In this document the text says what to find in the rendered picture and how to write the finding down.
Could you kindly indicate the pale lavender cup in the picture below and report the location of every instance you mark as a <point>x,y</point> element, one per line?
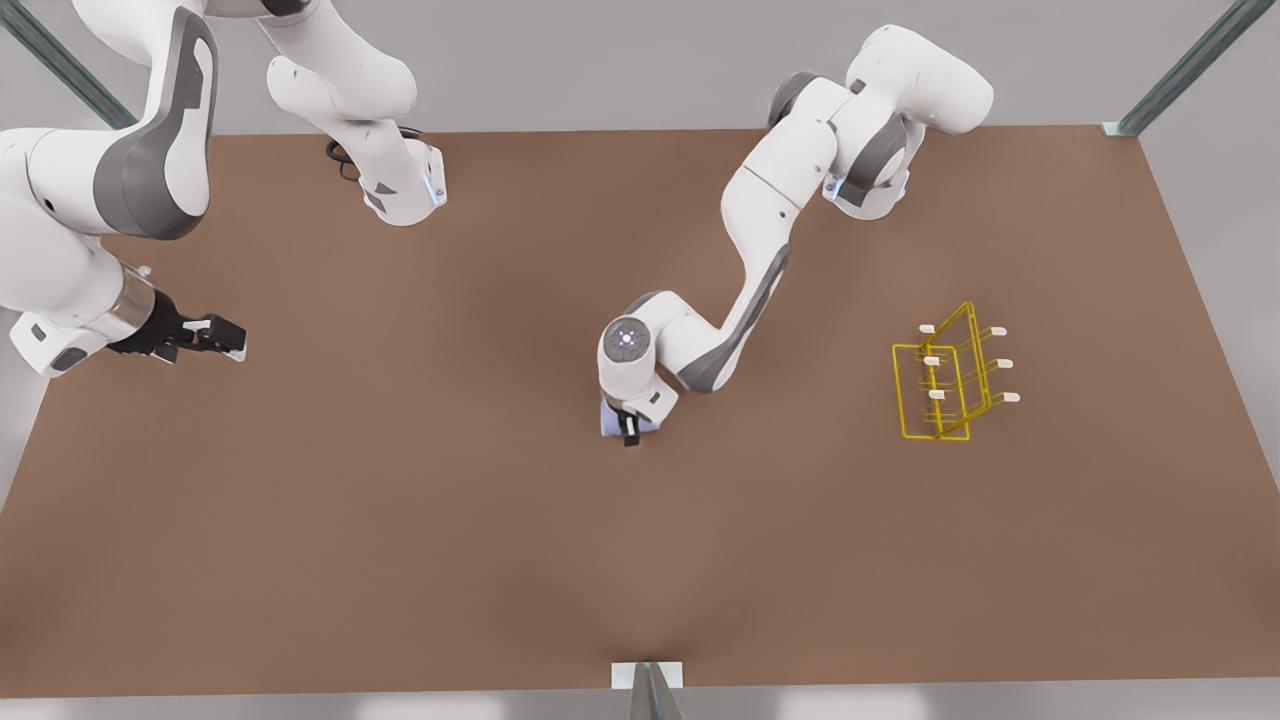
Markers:
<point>611,422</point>

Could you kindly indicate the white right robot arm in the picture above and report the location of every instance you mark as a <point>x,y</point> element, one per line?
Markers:
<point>60,190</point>

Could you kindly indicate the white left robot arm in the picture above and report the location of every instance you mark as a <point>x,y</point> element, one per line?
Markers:
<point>770,210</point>

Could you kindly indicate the silver frame post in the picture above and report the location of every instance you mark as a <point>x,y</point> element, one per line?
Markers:
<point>650,690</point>
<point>65,62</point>
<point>1190,62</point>

